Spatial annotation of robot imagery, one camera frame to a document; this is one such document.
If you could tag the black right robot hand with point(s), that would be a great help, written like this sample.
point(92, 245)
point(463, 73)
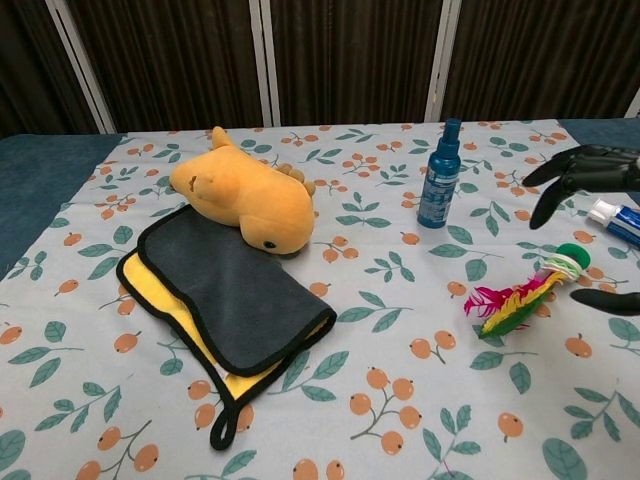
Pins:
point(595, 167)

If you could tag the pink green feather shuttlecock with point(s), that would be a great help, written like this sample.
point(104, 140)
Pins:
point(520, 302)

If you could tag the fruit leaf patterned tablecloth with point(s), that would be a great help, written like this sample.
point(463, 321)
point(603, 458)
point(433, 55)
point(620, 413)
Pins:
point(380, 380)

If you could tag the blue white toothpaste tube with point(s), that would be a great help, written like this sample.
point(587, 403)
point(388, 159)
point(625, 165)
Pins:
point(617, 220)

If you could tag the brown folding screen panel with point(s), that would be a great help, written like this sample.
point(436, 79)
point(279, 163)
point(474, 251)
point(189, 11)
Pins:
point(170, 60)
point(350, 55)
point(540, 55)
point(25, 65)

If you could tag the blue spray bottle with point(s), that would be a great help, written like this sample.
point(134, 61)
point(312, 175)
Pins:
point(439, 185)

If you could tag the orange plush dinosaur toy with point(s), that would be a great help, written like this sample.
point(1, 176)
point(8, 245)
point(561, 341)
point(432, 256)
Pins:
point(250, 195)

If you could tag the grey yellow microfibre towel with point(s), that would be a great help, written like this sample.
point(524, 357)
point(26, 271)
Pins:
point(235, 300)

